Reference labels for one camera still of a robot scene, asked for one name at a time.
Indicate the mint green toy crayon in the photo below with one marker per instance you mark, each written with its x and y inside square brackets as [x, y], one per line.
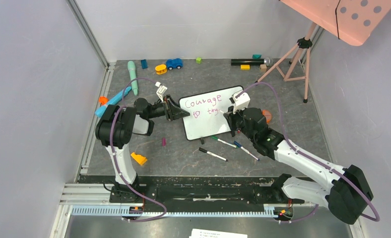
[132, 72]

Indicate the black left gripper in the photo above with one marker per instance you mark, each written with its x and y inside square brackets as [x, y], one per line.
[175, 112]

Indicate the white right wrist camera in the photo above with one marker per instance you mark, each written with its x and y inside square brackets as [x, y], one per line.
[240, 101]

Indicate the blue toy crayon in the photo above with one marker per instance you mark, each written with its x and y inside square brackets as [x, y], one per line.
[114, 100]

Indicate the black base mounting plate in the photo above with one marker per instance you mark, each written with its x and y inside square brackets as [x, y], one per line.
[200, 194]

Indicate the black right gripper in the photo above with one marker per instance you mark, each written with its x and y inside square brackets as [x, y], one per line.
[233, 120]

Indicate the green whiteboard marker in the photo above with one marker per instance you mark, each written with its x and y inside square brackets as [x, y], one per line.
[224, 142]

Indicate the black cylinder tube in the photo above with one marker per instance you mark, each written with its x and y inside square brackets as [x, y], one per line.
[235, 62]

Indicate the beige wooden cube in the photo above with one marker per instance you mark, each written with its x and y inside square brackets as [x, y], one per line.
[263, 67]

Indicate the white slotted cable duct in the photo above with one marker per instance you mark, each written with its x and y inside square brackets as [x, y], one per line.
[202, 213]

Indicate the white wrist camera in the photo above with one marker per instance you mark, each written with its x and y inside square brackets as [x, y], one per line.
[240, 101]
[161, 89]

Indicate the pink music stand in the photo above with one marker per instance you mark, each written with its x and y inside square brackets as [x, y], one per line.
[351, 21]

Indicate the yellow rectangular block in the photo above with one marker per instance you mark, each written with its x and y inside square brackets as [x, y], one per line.
[245, 67]

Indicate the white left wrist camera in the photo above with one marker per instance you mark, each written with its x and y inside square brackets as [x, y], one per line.
[161, 89]

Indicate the dark blue block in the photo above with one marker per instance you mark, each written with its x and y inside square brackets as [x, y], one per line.
[144, 64]

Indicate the black whiteboard marker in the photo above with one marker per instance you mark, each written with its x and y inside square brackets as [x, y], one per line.
[212, 154]

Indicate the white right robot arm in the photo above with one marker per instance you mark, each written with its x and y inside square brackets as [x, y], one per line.
[345, 192]

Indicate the white whiteboard black frame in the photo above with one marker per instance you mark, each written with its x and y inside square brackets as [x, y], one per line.
[205, 120]

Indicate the blue whiteboard marker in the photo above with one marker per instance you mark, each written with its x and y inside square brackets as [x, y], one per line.
[245, 150]

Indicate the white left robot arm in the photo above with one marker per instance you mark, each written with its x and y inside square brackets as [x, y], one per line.
[116, 127]

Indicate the small orange toy piece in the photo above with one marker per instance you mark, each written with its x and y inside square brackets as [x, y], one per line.
[103, 100]

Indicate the yellow orange oval toy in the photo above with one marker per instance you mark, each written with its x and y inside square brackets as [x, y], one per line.
[161, 69]

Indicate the white printed paper sheet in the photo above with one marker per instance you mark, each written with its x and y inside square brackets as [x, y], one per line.
[199, 233]

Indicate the green cube block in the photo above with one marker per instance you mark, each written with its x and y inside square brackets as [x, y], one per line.
[198, 60]

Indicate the blue toy car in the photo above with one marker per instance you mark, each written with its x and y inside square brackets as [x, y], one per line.
[174, 64]

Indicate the orange wedge block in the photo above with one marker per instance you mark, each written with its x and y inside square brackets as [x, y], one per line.
[141, 160]

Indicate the orange semicircle toy piece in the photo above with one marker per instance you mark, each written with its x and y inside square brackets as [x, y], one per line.
[268, 116]

